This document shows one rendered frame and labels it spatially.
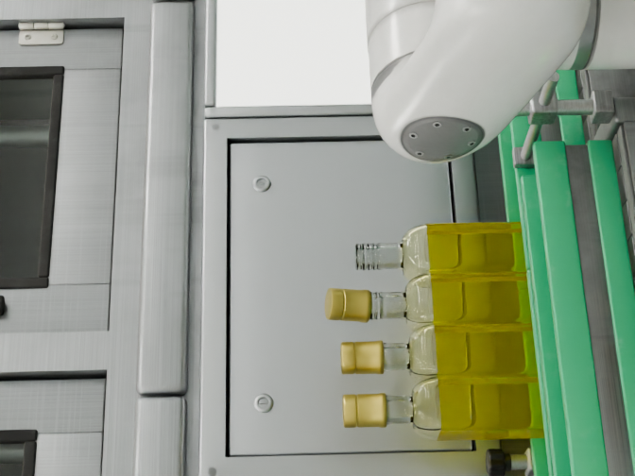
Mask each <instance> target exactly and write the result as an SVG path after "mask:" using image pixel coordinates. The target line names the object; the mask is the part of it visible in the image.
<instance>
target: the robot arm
mask: <svg viewBox="0 0 635 476"><path fill-rule="evenodd" d="M365 14H366V31H367V46H368V54H369V80H370V95H371V105H372V113H373V117H374V121H375V125H376V127H377V129H378V131H379V133H380V135H381V137H382V138H383V140H384V141H385V142H386V143H387V145H388V146H389V147H390V148H392V149H393V150H394V151H395V152H397V153H398V154H400V155H401V156H403V157H405V158H407V159H409V160H411V161H414V162H423V163H442V162H451V161H455V160H458V159H461V158H463V157H466V156H468V155H470V154H471V153H473V152H475V151H477V150H478V149H480V148H482V147H483V146H485V145H487V144H488V143H489V142H491V141H492V140H493V139H494V138H495V137H496V136H498V135H499V134H500V133H501V132H502V131H503V130H504V129H505V128H506V127H507V126H508V125H509V124H510V122H511V121H512V120H513V119H514V118H515V117H516V116H517V115H518V114H519V112H520V111H521V110H522V109H523V108H524V107H525V106H526V105H527V103H528V102H529V101H530V100H531V99H532V98H533V97H534V95H535V94H536V93H537V92H538V91H539V90H540V89H541V87H542V86H543V85H544V84H545V83H546V82H547V81H548V79H549V78H550V77H551V76H552V75H553V74H554V73H555V72H556V70H617V69H635V0H365Z"/></svg>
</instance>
